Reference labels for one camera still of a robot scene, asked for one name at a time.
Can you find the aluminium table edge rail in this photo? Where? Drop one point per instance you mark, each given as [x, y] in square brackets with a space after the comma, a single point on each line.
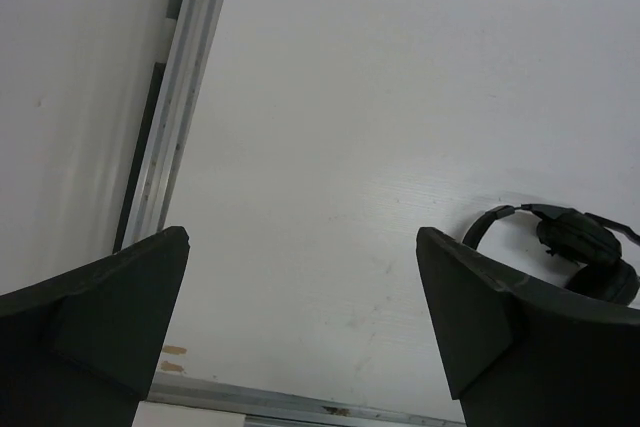
[188, 33]

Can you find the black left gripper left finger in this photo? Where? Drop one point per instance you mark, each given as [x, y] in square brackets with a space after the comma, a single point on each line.
[81, 348]

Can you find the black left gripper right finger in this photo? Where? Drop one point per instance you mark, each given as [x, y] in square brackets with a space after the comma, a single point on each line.
[518, 351]

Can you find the aluminium front table rail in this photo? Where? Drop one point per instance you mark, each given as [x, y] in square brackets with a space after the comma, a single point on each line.
[267, 408]

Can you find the black over-ear headphones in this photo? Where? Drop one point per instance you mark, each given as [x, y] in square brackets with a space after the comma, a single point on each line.
[583, 238]

